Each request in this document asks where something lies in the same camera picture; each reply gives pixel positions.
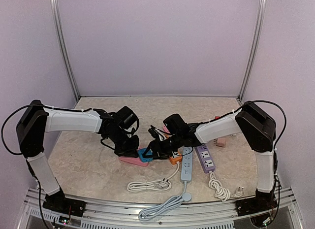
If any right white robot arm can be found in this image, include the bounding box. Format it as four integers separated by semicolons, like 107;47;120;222
141;100;280;211

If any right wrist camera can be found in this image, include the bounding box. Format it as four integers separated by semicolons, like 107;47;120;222
148;114;189;141

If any right aluminium corner post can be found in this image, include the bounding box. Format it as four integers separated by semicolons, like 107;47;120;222
238;0;267;102

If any white cable of orange strip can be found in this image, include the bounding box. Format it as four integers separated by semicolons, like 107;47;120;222
126;163;182;193

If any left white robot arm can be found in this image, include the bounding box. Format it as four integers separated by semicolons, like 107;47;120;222
16;100;140;212

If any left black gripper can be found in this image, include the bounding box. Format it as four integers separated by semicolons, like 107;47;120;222
107;129;139;158

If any light blue cable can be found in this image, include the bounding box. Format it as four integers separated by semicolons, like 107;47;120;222
137;181;193;221

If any left aluminium corner post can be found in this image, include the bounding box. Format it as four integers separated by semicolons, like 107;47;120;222
50;0;81;102

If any orange power strip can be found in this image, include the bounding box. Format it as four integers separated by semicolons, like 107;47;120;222
169;152;182;165

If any pale pink charger plug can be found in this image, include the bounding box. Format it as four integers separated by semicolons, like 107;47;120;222
213;137;226;148

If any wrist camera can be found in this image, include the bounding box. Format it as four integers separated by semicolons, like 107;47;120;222
148;114;189;141
113;106;140;133

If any light blue power strip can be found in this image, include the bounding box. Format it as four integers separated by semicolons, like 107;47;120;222
181;147;193;183

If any purple power strip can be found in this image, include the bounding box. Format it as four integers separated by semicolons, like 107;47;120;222
194;144;216;174

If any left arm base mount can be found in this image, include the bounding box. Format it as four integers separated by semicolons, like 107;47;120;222
43;188;87;217

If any pink triangular power socket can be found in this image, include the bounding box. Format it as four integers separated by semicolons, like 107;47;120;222
119;157;149;167

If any aluminium corner post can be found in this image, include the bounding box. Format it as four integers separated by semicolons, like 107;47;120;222
50;0;81;102
238;0;267;102

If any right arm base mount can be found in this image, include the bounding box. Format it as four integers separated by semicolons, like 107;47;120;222
235;184;278;216

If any aluminium front rail frame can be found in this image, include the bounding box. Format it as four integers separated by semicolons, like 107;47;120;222
15;188;304;229

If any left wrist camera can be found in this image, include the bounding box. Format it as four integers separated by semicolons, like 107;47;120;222
113;106;140;133

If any white cable of purple strip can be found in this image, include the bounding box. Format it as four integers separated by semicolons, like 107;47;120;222
208;171;246;202

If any blue charger plug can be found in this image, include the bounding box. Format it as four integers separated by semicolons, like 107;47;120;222
138;148;153;163

